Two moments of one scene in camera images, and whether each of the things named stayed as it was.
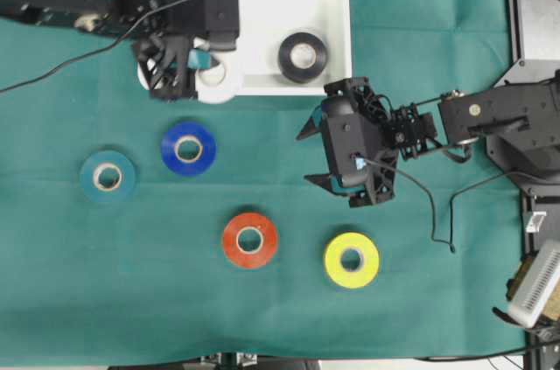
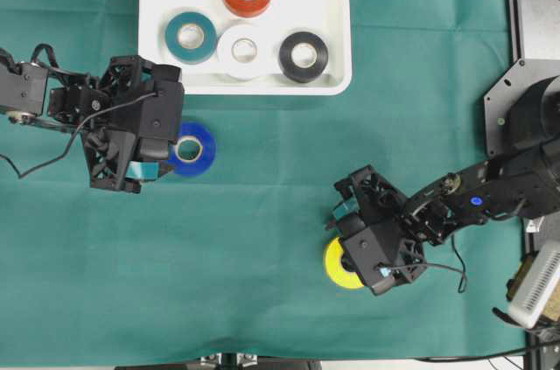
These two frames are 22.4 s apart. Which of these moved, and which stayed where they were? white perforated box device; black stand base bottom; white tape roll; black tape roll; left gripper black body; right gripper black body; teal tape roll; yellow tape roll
Moved: left gripper black body; white tape roll; teal tape roll; right gripper black body
Stayed: black stand base bottom; yellow tape roll; black tape roll; white perforated box device
